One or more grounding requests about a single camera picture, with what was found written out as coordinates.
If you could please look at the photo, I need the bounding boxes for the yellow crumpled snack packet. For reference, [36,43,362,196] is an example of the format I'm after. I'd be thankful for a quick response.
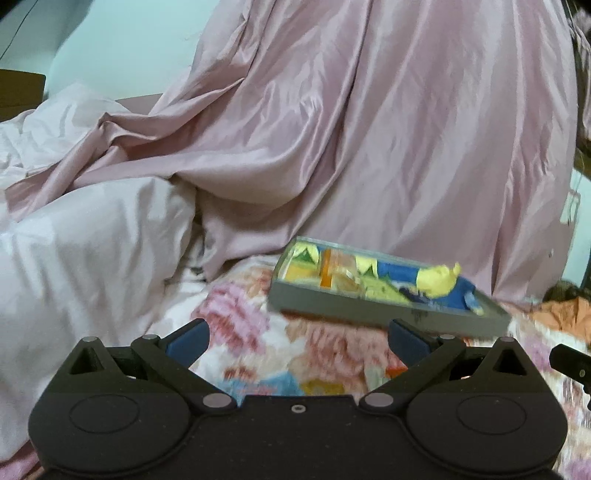
[417,262,462,300]

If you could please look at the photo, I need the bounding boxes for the grey cardboard box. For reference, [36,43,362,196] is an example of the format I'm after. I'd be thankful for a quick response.
[268,236,511,337]

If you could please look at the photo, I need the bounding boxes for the dark cloth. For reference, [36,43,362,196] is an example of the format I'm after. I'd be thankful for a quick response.
[545,281,583,302]

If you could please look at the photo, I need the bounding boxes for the orange cloth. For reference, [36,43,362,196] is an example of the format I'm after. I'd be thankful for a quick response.
[526,298,591,344]

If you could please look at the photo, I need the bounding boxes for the clear snack packet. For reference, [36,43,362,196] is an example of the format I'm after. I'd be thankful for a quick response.
[330,251,370,291]

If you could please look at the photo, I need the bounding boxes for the floral bedsheet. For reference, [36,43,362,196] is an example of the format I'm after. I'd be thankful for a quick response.
[148,254,591,480]

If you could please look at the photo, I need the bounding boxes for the brown wooden board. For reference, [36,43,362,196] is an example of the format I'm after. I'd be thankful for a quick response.
[0,69,47,121]

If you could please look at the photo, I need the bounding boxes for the white hanging cable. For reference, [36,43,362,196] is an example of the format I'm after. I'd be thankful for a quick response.
[560,182,581,228]

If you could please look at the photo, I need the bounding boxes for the white duvet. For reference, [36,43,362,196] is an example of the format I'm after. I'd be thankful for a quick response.
[0,83,199,462]

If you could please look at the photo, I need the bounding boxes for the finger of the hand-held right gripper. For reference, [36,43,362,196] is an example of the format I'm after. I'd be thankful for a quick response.
[550,344,591,393]

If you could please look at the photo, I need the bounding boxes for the orange striped snack packet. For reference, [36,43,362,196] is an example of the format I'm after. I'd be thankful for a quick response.
[318,249,334,289]

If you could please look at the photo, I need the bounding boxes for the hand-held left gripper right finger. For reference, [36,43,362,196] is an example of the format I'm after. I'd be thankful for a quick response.
[359,318,532,414]

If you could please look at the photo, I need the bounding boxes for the pink satin sheet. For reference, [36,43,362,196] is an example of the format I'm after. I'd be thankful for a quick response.
[7,0,580,305]

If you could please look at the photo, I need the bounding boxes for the yellow green snack packet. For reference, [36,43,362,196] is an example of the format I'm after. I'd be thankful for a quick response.
[283,241,320,283]

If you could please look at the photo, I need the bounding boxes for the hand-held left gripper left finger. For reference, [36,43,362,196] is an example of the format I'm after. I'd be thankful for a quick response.
[68,318,237,414]

